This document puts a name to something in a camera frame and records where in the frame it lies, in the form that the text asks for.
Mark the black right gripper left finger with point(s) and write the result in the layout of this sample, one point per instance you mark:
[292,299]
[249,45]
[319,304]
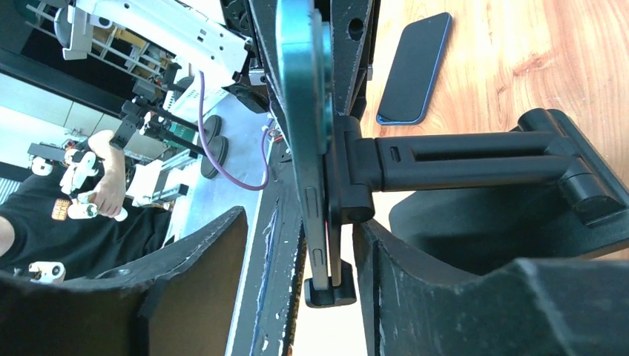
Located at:
[176,301]

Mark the teal phone black screen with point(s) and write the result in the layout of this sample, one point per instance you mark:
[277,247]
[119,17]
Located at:
[305,65]

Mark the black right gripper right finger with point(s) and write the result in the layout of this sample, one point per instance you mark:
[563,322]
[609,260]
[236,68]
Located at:
[415,304]

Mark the blue phone black screen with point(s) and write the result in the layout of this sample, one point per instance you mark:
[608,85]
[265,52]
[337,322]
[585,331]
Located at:
[414,71]

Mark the person in black shirt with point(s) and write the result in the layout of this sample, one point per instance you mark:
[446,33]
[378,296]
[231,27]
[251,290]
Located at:
[36,225]

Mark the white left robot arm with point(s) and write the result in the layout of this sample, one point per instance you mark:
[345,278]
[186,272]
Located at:
[206,44]

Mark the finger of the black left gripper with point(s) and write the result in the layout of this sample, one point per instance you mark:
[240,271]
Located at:
[354,27]
[263,14]

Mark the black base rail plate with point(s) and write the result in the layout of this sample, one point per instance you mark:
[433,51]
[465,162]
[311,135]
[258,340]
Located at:
[267,303]

